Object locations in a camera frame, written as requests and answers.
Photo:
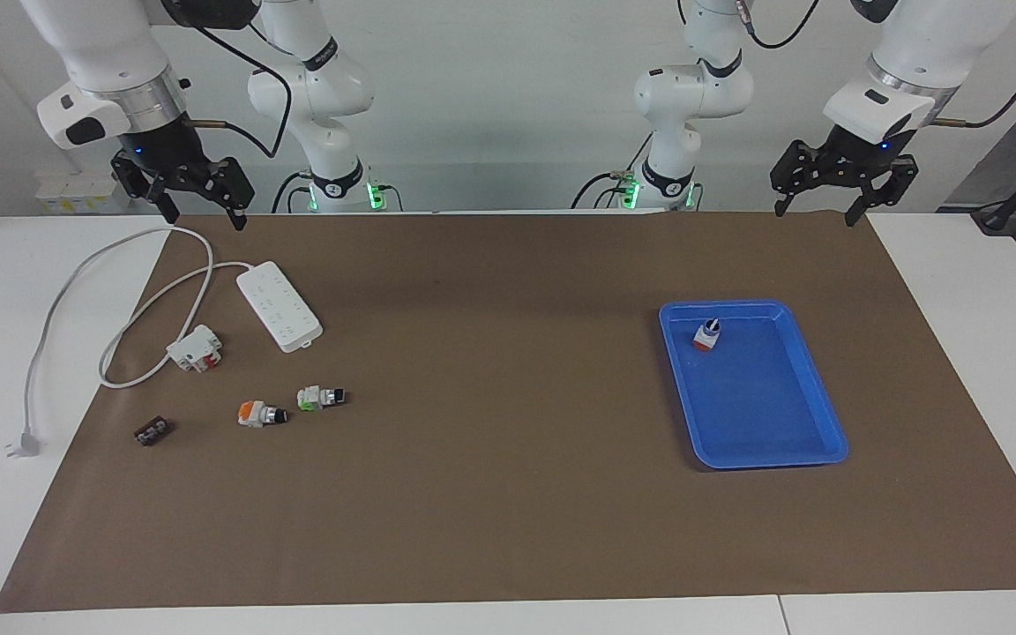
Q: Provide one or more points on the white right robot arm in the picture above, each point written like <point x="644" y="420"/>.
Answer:
<point x="102" y="53"/>

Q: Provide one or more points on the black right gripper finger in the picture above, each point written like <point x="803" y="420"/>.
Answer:
<point x="142" y="181"/>
<point x="230" y="181"/>

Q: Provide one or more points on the green push-button switch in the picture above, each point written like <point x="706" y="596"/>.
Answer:
<point x="314" y="398"/>

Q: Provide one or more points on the white power strip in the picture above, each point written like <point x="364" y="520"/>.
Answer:
<point x="279" y="306"/>

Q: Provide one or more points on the white wall socket box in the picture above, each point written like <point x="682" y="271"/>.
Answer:
<point x="80" y="192"/>

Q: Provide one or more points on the selector switch with orange block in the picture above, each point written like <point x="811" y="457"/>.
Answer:
<point x="252" y="413"/>

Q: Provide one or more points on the small dark brown component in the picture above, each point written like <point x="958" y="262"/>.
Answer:
<point x="152" y="432"/>

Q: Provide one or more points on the brown paper table mat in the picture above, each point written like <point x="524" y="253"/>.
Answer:
<point x="490" y="441"/>

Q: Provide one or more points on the white red circuit breaker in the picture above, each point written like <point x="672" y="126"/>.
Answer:
<point x="193" y="348"/>

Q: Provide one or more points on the selector switch with green block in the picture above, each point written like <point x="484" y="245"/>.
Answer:
<point x="707" y="336"/>

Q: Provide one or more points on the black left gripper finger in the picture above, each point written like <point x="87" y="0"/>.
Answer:
<point x="799" y="168"/>
<point x="892" y="185"/>

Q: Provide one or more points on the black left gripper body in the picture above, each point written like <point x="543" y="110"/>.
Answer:
<point x="861" y="150"/>

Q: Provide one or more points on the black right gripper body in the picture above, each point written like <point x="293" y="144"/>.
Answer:
<point x="164" y="150"/>

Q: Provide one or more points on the blue plastic tray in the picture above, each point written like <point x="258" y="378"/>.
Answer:
<point x="764" y="414"/>

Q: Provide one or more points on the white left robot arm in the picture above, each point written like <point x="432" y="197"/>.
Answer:
<point x="931" y="44"/>

